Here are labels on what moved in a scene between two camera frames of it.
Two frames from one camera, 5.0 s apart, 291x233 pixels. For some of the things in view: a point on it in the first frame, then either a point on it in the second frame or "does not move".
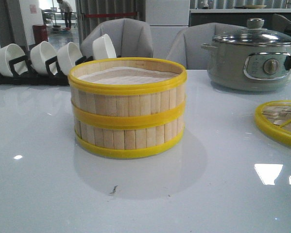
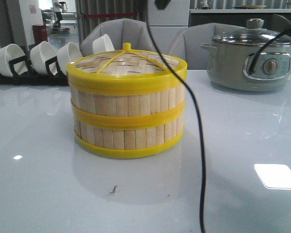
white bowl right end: x=103 y=48 does not move
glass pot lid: x=256 y=34 does not move
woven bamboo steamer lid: x=281 y=121 -> x=126 y=72
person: x=68 y=11 -> x=57 y=7
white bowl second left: x=41 y=53 does not move
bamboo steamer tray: x=128 y=93 does not move
